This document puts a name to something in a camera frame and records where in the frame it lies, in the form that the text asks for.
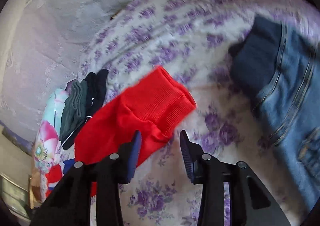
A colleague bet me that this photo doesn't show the red striped track pants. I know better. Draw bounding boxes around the red striped track pants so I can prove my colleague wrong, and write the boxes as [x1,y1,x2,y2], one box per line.
[44,65,198,198]

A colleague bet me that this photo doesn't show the folded floral quilt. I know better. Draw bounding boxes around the folded floral quilt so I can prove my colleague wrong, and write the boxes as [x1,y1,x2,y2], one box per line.
[31,89,74,203]

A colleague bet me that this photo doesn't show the folded dark green pants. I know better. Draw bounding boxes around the folded dark green pants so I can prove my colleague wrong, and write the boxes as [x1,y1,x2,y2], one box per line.
[59,70,108,150]

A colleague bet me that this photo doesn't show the blue denim jeans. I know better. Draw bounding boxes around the blue denim jeans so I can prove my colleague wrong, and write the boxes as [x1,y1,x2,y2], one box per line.
[229,15,319,210]

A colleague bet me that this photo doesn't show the white lace headboard cover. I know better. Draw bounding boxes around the white lace headboard cover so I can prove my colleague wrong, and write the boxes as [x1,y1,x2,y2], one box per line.
[1,0,131,142]

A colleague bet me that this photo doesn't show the purple floral bedspread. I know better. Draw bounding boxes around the purple floral bedspread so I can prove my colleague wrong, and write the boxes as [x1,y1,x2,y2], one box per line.
[78,0,319,225]

